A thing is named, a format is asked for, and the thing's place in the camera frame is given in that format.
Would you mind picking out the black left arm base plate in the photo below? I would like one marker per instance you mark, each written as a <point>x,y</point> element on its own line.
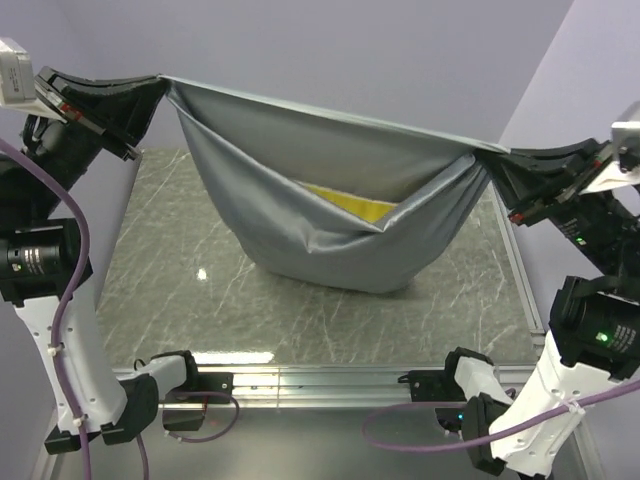
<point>205,388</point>

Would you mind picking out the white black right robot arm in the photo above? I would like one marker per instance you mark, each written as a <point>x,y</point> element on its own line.
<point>592,342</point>

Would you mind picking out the cream quilted pillow yellow edge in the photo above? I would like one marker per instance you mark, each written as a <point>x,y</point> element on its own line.
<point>367,209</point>

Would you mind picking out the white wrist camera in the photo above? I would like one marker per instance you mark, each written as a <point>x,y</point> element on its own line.
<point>17,78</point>
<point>621,164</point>

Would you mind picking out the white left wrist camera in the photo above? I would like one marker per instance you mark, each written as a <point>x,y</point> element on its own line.
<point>17,78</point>

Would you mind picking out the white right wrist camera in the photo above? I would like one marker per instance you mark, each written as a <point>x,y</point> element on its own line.
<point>621,164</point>

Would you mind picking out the aluminium front rail frame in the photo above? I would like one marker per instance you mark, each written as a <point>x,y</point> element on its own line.
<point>297,422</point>

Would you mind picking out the aluminium right side rail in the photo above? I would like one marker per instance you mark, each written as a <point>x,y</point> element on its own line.
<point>527,319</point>

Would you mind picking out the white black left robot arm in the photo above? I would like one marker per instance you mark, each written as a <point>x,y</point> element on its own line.
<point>46,274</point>

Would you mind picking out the grey pillowcase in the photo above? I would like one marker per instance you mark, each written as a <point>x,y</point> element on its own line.
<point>252,152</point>

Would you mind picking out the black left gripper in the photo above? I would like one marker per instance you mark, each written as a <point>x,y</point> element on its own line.
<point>105,108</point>

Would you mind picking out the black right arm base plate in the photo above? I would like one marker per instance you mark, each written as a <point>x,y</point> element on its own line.
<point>431,386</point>

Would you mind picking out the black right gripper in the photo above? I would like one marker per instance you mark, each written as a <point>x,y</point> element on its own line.
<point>536,176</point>

